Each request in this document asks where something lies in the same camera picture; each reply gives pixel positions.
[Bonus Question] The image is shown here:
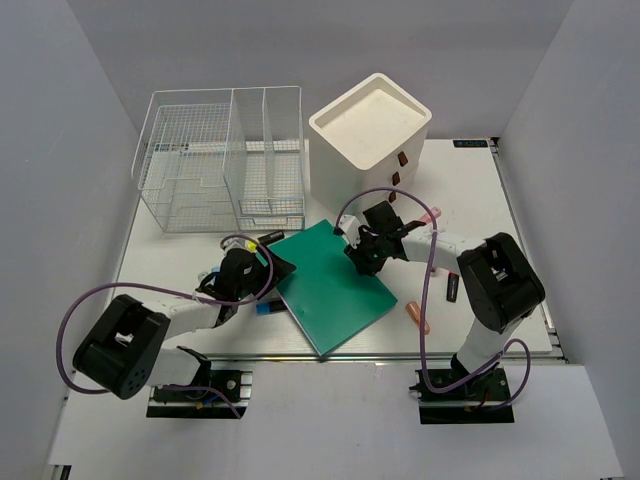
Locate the yellow highlighter marker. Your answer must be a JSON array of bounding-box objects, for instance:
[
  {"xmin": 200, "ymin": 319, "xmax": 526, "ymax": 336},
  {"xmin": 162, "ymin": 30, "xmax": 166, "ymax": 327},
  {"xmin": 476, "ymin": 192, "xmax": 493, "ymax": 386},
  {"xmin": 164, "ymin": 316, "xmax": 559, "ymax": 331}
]
[{"xmin": 246, "ymin": 230, "xmax": 285, "ymax": 252}]

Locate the blue highlighter marker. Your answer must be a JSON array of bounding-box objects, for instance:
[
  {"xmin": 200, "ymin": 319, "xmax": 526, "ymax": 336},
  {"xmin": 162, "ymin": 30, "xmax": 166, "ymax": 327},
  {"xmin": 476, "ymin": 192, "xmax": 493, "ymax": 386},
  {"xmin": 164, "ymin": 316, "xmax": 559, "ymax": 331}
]
[{"xmin": 256, "ymin": 300, "xmax": 287, "ymax": 315}]

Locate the green plastic folder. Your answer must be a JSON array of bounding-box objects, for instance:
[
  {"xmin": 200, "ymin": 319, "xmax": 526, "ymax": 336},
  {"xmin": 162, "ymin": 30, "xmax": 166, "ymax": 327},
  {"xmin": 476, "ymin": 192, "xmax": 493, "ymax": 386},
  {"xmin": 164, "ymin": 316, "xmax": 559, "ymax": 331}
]
[{"xmin": 270, "ymin": 220, "xmax": 397, "ymax": 356}]

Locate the white drawer cabinet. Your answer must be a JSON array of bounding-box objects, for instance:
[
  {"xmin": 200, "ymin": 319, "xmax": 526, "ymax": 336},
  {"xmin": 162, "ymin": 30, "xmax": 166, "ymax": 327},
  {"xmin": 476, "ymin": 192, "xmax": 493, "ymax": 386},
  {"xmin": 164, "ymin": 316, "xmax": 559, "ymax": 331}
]
[{"xmin": 309, "ymin": 73, "xmax": 432, "ymax": 214}]

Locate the pink highlighter marker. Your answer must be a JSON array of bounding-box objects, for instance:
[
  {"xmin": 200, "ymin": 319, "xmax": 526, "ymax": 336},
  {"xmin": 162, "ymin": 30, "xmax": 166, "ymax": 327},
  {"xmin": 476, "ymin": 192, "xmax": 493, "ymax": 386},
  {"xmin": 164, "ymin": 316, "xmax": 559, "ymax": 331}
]
[{"xmin": 446, "ymin": 272, "xmax": 460, "ymax": 303}]

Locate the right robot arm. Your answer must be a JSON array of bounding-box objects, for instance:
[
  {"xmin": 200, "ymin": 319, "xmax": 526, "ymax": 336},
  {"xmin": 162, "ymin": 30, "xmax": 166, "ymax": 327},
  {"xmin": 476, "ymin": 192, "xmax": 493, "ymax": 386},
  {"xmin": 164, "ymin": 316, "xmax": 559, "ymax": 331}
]
[{"xmin": 334, "ymin": 201, "xmax": 546, "ymax": 399}]

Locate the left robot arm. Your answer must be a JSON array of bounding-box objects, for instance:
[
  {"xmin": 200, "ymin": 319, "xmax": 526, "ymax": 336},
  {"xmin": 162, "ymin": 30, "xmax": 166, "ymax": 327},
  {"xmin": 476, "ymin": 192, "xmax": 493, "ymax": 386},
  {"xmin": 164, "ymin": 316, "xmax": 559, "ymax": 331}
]
[{"xmin": 72, "ymin": 246, "xmax": 296, "ymax": 400}]

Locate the orange transparent lead case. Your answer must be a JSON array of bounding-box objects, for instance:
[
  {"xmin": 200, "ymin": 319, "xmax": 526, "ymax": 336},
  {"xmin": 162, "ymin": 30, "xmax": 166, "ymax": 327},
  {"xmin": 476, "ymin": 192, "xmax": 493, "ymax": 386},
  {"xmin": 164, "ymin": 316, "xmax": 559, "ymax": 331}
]
[{"xmin": 405, "ymin": 301, "xmax": 431, "ymax": 335}]

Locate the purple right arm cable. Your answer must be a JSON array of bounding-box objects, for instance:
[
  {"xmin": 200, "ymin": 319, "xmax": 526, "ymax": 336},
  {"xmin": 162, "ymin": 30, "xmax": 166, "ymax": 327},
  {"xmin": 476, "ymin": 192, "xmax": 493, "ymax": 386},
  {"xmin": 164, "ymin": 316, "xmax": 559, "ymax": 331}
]
[{"xmin": 333, "ymin": 187, "xmax": 532, "ymax": 412}]

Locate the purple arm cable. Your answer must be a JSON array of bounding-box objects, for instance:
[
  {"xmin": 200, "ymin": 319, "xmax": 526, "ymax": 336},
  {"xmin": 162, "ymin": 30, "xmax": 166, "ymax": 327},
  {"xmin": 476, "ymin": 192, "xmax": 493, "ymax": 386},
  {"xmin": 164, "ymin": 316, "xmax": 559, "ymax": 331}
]
[
  {"xmin": 55, "ymin": 233, "xmax": 276, "ymax": 420},
  {"xmin": 333, "ymin": 187, "xmax": 532, "ymax": 412}
]

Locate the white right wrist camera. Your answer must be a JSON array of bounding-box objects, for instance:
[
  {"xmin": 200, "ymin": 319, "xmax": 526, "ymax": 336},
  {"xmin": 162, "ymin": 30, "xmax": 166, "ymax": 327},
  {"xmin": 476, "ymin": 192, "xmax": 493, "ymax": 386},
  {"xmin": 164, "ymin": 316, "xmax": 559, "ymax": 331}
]
[{"xmin": 333, "ymin": 214, "xmax": 361, "ymax": 248}]

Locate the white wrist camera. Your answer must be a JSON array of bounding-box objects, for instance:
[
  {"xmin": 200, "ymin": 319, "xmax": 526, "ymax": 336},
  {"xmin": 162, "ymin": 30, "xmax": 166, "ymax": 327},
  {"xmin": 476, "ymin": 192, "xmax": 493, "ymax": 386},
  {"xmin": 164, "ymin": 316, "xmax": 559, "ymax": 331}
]
[
  {"xmin": 220, "ymin": 236, "xmax": 249, "ymax": 253},
  {"xmin": 333, "ymin": 214, "xmax": 361, "ymax": 248}
]

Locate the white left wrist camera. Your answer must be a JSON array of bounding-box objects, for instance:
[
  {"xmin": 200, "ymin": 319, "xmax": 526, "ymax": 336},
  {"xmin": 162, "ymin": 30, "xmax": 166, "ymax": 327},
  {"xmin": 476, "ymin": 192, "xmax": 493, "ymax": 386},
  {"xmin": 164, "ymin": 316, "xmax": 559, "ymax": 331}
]
[{"xmin": 220, "ymin": 236, "xmax": 249, "ymax": 253}]

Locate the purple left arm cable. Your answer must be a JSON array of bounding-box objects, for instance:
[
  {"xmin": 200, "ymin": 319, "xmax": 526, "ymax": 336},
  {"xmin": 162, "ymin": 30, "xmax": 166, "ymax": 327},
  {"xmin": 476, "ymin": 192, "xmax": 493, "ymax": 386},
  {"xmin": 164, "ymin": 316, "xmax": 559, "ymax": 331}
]
[{"xmin": 55, "ymin": 233, "xmax": 276, "ymax": 420}]

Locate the white wire mesh organizer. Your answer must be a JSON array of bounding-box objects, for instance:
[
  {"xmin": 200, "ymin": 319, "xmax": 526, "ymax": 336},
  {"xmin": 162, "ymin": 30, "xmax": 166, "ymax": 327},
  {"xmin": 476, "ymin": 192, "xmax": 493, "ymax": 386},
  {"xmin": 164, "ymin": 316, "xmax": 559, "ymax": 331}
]
[{"xmin": 131, "ymin": 86, "xmax": 306, "ymax": 233}]

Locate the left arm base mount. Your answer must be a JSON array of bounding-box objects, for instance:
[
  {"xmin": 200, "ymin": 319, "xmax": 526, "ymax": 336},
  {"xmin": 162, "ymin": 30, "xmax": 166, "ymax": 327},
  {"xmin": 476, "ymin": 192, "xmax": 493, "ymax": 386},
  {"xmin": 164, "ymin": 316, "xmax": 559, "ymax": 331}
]
[{"xmin": 146, "ymin": 369, "xmax": 253, "ymax": 420}]

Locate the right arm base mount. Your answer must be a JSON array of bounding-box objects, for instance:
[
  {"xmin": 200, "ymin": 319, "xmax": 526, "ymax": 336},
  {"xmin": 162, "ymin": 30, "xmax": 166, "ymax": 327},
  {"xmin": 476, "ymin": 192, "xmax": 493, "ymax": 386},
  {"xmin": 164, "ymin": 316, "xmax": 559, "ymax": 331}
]
[{"xmin": 409, "ymin": 368, "xmax": 515, "ymax": 425}]

